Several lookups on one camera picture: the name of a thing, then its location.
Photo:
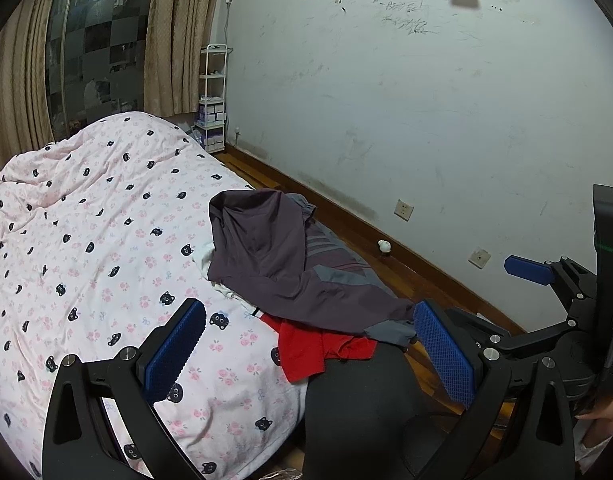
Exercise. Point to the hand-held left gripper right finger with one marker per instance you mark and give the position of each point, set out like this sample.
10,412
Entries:
444,355

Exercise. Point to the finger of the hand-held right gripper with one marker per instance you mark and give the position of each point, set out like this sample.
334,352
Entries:
529,270
536,341

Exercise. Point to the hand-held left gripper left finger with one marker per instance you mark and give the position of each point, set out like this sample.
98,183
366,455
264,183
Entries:
179,347

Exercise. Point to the purple and grey hooded jacket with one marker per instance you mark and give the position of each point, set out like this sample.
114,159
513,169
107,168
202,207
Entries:
266,240

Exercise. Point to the person's right forearm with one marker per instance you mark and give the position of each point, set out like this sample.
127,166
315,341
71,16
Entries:
591,445

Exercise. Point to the person's right hand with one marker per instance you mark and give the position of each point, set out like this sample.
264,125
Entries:
611,410

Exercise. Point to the white garment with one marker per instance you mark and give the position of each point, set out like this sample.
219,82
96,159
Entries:
204,260

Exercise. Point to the person's leg in black trousers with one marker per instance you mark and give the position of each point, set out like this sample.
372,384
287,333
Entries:
356,410

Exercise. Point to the red garment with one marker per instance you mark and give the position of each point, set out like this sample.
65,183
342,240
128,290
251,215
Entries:
301,350

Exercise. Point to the small white floor object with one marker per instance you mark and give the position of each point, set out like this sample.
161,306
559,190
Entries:
385,246

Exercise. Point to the pink cat-print blanket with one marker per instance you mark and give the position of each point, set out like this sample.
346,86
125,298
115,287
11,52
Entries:
86,210

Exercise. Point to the stack of white boxes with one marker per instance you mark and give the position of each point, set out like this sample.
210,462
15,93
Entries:
211,120

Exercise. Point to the dark window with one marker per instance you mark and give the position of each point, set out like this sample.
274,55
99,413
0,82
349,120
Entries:
96,45

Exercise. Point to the beige wall socket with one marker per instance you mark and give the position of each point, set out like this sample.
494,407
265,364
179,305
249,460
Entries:
480,258
404,208

